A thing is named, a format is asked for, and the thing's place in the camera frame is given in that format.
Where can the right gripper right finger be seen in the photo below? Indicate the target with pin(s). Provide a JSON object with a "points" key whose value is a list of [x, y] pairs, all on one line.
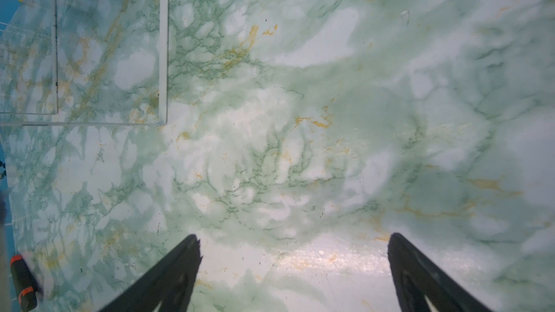
{"points": [[420, 284]]}

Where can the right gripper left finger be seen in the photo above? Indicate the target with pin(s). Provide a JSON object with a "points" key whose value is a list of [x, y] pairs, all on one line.
{"points": [[168, 286]]}

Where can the white two-tier shelf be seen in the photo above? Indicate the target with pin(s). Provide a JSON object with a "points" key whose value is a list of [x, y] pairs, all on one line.
{"points": [[84, 62]]}

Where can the red black marker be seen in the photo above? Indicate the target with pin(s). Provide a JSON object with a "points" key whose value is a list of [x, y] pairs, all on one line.
{"points": [[24, 283]]}

